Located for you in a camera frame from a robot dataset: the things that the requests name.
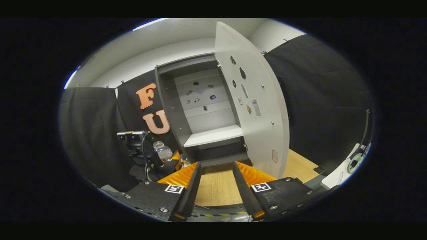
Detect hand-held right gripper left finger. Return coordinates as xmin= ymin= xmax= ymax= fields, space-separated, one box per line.
xmin=112 ymin=162 xmax=203 ymax=221

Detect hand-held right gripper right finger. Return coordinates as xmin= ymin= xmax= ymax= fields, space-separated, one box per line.
xmin=232 ymin=161 xmax=329 ymax=220

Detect clear plastic bottle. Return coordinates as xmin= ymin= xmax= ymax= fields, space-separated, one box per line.
xmin=153 ymin=141 xmax=173 ymax=164

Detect dark grey cabinet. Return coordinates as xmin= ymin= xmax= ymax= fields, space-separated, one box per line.
xmin=154 ymin=53 xmax=255 ymax=168

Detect beige cabinet door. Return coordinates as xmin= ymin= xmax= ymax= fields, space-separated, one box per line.
xmin=214 ymin=22 xmax=290 ymax=179

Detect white board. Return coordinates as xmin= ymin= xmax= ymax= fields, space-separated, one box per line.
xmin=321 ymin=143 xmax=371 ymax=189

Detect short ceiling light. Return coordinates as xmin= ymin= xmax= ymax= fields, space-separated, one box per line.
xmin=63 ymin=65 xmax=81 ymax=90

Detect round grey device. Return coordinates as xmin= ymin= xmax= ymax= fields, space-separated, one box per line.
xmin=347 ymin=153 xmax=366 ymax=174

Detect black backdrop cloth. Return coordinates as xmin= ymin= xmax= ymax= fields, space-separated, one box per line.
xmin=58 ymin=33 xmax=373 ymax=193

